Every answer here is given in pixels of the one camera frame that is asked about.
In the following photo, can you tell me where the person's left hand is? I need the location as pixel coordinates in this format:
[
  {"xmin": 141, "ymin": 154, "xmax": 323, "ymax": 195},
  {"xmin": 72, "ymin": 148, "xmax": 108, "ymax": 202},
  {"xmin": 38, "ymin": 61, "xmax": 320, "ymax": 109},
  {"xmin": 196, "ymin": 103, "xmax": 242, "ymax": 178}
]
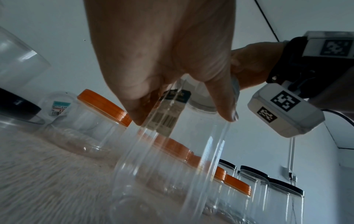
[{"xmin": 83, "ymin": 0, "xmax": 239, "ymax": 126}]

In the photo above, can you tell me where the person's right hand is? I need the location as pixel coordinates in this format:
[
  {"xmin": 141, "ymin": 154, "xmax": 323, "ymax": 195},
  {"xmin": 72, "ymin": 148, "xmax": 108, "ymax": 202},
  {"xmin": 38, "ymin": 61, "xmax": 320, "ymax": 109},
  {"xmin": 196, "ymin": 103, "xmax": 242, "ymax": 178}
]
[{"xmin": 230, "ymin": 41, "xmax": 288, "ymax": 91}]

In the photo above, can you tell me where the small black lid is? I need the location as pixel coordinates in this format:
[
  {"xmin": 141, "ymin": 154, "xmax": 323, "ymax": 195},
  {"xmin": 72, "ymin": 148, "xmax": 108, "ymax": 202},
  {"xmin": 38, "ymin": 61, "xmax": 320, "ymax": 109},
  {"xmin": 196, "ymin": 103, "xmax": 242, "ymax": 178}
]
[
  {"xmin": 218, "ymin": 159, "xmax": 238, "ymax": 172},
  {"xmin": 239, "ymin": 165, "xmax": 270, "ymax": 180}
]

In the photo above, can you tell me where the small orange lid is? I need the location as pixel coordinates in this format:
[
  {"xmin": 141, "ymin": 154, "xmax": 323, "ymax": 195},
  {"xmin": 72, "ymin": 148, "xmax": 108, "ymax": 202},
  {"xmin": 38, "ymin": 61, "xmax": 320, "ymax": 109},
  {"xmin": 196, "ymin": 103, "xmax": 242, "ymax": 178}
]
[{"xmin": 190, "ymin": 154, "xmax": 228, "ymax": 182}]

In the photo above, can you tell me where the tall transparent labelled jar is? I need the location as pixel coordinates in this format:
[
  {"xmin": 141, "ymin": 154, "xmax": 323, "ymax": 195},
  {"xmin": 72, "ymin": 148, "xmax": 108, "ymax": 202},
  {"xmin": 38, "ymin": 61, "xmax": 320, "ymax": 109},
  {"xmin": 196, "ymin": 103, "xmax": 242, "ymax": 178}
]
[
  {"xmin": 237, "ymin": 175, "xmax": 270, "ymax": 224},
  {"xmin": 36, "ymin": 90, "xmax": 80, "ymax": 132}
]

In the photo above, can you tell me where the large black lid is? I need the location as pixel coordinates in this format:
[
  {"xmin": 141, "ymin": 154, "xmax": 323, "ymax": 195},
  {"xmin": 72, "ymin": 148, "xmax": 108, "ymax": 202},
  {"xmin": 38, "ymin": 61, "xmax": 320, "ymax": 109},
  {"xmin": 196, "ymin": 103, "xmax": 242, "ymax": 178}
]
[
  {"xmin": 0, "ymin": 87, "xmax": 42, "ymax": 121},
  {"xmin": 268, "ymin": 178, "xmax": 305, "ymax": 196}
]

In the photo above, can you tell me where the transparent jar dark label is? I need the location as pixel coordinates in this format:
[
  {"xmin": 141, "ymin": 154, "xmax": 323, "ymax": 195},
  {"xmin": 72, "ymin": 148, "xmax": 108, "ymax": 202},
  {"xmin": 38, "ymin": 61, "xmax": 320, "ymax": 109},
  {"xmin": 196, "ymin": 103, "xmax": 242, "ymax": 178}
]
[{"xmin": 109, "ymin": 87, "xmax": 240, "ymax": 224}]

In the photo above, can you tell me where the clear jar with clear lid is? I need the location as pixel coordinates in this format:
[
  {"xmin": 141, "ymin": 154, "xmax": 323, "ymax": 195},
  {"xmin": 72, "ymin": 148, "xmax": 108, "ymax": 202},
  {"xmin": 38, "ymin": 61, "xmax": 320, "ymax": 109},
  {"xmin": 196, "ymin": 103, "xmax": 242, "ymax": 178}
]
[{"xmin": 0, "ymin": 116, "xmax": 46, "ymax": 132}]

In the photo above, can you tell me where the person's right forearm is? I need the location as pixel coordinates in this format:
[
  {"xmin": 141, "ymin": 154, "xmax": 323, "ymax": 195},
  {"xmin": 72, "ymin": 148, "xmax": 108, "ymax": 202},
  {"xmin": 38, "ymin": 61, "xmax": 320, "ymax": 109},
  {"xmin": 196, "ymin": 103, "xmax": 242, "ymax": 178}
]
[{"xmin": 309, "ymin": 72, "xmax": 354, "ymax": 116}]

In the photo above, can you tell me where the black white marker wristband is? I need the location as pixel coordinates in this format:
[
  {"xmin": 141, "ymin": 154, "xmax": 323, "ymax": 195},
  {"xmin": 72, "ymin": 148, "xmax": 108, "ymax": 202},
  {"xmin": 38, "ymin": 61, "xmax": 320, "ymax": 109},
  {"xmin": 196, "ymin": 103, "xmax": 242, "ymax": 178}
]
[{"xmin": 265, "ymin": 30, "xmax": 354, "ymax": 99}]

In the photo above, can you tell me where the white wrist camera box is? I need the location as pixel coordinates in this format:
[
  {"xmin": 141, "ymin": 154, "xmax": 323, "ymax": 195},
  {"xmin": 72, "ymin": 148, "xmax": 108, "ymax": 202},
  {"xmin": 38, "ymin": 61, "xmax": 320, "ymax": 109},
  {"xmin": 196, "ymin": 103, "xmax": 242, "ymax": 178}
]
[{"xmin": 246, "ymin": 83, "xmax": 326, "ymax": 138}]

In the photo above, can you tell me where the white wall conduit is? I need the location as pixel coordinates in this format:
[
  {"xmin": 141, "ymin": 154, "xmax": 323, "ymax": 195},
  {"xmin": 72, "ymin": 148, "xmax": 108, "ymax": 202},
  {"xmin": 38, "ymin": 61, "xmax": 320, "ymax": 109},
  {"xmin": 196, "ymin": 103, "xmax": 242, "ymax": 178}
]
[{"xmin": 287, "ymin": 137, "xmax": 296, "ymax": 173}]

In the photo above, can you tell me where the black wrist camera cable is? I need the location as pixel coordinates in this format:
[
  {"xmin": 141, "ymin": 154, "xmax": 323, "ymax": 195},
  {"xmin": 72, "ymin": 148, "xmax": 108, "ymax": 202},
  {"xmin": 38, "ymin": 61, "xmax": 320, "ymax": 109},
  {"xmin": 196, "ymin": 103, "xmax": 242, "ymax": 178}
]
[{"xmin": 322, "ymin": 109, "xmax": 354, "ymax": 128}]

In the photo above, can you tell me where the white wall socket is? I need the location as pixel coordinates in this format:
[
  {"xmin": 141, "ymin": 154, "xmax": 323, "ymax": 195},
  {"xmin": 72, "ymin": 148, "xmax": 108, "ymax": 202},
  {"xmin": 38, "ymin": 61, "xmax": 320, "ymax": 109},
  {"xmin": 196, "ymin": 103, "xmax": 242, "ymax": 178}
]
[{"xmin": 282, "ymin": 166, "xmax": 299, "ymax": 182}]

